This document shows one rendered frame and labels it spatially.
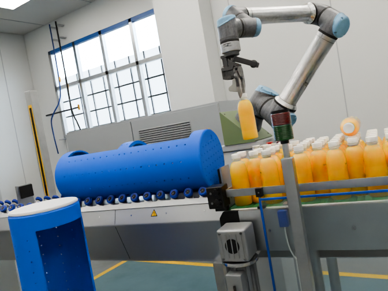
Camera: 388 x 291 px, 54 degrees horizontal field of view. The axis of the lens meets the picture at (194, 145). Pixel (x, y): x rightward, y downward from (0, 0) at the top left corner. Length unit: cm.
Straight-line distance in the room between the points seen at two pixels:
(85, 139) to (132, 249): 273
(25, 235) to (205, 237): 75
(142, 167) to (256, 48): 312
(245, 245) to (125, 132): 288
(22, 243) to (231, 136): 138
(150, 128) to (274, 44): 175
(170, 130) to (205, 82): 109
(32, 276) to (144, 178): 62
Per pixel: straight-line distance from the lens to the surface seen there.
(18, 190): 255
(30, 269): 167
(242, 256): 144
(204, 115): 350
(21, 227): 164
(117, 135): 420
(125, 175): 185
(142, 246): 196
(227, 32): 179
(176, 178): 172
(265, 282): 264
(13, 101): 721
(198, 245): 180
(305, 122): 445
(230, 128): 242
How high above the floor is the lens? 125
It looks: 3 degrees down
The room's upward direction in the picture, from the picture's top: 10 degrees counter-clockwise
